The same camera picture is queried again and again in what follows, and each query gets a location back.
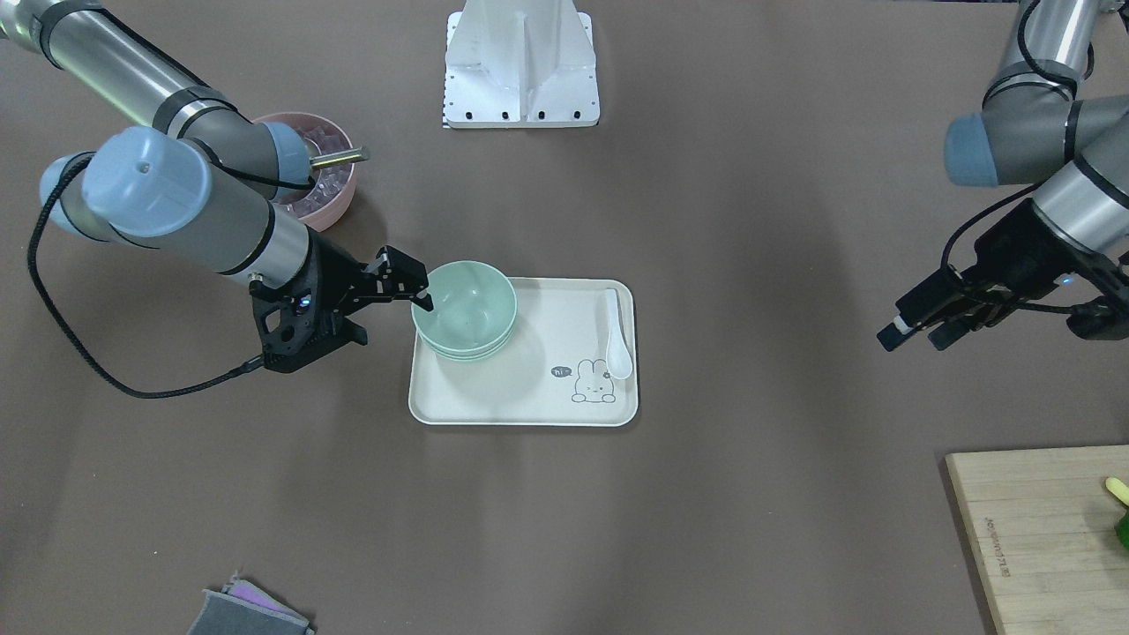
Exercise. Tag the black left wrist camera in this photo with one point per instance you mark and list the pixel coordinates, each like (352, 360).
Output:
(1106, 317)

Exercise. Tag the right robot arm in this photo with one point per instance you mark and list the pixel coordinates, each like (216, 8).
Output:
(191, 175)

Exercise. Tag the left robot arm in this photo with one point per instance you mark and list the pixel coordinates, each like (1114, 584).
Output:
(1068, 154)

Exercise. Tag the pink bowl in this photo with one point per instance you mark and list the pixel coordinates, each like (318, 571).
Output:
(326, 217)

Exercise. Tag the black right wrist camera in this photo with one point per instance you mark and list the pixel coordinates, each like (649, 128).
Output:
(296, 328)

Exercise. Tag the green bowl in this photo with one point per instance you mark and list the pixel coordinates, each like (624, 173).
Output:
(458, 342)
(471, 298)
(465, 355)

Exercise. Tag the green bowl on tray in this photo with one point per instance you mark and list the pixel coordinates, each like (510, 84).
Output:
(465, 355)

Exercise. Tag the metal ice scoop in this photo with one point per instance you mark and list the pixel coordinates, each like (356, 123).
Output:
(340, 158)

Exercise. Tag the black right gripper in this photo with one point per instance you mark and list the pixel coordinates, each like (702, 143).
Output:
(336, 272)

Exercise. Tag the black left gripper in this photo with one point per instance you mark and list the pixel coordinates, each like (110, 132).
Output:
(1014, 244)

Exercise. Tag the yellow plastic knife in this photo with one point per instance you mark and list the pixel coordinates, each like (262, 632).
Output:
(1118, 489)

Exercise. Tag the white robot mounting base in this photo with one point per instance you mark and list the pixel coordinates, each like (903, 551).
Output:
(520, 65)

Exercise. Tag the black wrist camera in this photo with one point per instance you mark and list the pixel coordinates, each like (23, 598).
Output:
(296, 328)
(1106, 317)

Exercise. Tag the bamboo cutting board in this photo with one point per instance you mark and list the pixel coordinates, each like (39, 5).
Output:
(1041, 526)

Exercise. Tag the cream bunny serving tray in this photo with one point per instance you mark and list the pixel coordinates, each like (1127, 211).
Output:
(551, 372)

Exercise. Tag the clear ice cubes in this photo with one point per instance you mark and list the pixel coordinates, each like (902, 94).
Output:
(330, 182)

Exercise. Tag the grey folded cloth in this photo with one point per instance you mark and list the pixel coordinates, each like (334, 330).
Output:
(241, 606)

